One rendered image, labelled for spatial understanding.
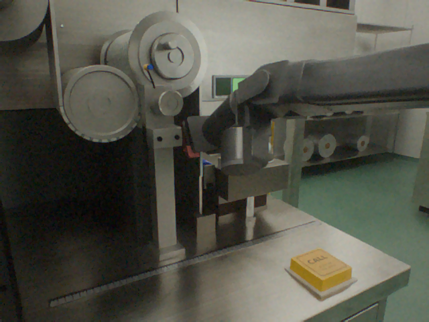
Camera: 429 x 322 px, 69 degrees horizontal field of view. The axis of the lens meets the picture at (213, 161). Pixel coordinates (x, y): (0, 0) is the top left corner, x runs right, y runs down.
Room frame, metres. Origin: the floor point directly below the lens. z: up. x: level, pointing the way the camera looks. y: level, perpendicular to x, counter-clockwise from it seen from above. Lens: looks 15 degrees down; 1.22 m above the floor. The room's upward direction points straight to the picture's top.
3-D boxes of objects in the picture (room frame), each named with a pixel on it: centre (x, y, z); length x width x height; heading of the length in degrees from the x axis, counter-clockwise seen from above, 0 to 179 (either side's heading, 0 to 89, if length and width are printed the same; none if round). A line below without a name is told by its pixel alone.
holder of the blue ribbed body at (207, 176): (0.73, 0.06, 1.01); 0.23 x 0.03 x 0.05; 29
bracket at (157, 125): (0.53, 0.09, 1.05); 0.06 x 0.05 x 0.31; 29
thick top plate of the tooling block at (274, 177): (0.81, 0.00, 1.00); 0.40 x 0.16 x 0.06; 29
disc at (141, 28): (0.58, 0.08, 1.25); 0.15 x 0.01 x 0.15; 119
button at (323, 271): (0.45, -0.18, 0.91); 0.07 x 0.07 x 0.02; 29
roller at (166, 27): (0.68, 0.13, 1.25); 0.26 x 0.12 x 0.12; 29
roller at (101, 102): (0.63, 0.24, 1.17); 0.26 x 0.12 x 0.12; 29
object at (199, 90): (0.71, 0.08, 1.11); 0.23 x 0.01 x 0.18; 29
